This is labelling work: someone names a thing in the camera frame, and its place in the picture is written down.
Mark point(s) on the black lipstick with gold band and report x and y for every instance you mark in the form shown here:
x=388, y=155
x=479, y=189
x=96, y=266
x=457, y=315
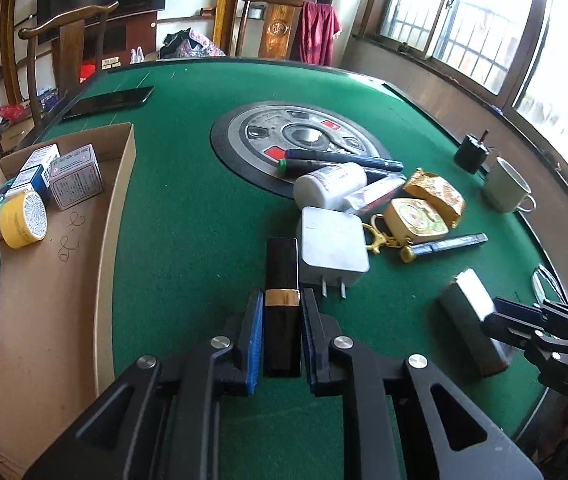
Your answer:
x=281, y=270

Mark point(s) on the white plug charger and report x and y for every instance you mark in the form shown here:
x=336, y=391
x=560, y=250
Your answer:
x=334, y=240

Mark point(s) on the white medicine box pink border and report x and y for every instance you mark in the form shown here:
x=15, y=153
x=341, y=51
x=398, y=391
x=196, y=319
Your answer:
x=76, y=180

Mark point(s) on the brown cardboard box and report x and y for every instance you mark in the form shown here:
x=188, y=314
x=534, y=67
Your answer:
x=54, y=310

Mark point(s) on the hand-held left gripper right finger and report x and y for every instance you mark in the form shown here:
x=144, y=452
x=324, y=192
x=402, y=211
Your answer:
x=310, y=345

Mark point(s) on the yellow round tin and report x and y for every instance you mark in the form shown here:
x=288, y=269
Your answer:
x=24, y=220

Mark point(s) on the white plastic bag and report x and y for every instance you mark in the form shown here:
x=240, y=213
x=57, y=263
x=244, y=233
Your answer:
x=137, y=55

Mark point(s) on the red plastic bag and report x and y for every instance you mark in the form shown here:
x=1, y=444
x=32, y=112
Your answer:
x=13, y=111

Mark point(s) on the round table centre disc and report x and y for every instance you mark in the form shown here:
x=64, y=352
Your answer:
x=244, y=130

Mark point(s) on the plain wooden chair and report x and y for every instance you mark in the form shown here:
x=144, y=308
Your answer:
x=71, y=50

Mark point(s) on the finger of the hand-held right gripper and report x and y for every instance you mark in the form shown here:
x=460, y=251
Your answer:
x=513, y=307
x=506, y=330

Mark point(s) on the white cup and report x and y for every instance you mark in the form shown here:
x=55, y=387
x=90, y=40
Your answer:
x=506, y=187

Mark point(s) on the red cloth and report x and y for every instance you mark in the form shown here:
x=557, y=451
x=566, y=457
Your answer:
x=319, y=35

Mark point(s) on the white box with dark stripe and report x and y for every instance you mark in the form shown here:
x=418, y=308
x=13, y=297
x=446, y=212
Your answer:
x=39, y=167

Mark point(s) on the silver carton box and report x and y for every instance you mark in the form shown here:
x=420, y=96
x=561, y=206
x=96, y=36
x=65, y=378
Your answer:
x=466, y=310

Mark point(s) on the black pen with green tip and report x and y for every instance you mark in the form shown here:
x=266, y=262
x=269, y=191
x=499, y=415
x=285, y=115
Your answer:
x=309, y=166

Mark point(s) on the black pen with blue tip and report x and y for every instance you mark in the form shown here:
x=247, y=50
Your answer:
x=343, y=157

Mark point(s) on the black pen with gold cap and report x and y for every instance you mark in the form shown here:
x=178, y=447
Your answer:
x=448, y=245

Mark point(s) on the window with wooden frame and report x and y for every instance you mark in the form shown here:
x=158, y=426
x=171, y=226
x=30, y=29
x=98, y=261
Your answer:
x=468, y=15

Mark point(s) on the black smartphone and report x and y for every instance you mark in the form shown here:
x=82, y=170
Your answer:
x=109, y=102

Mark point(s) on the black cylinder container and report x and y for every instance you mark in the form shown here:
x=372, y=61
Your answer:
x=473, y=155

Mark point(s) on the large white plastic bottle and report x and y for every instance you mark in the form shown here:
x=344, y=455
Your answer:
x=329, y=187

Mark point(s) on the dark floral bag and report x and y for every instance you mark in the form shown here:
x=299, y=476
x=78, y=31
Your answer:
x=191, y=45

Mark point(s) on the wooden chair back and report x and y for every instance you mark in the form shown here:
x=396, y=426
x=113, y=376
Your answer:
x=276, y=30

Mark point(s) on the eyeglasses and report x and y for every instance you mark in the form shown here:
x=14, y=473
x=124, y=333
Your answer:
x=546, y=282

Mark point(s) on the gold snack packet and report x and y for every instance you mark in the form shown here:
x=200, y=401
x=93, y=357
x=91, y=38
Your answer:
x=438, y=192

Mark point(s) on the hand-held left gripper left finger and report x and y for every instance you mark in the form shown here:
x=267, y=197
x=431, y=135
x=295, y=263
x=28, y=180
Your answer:
x=256, y=340

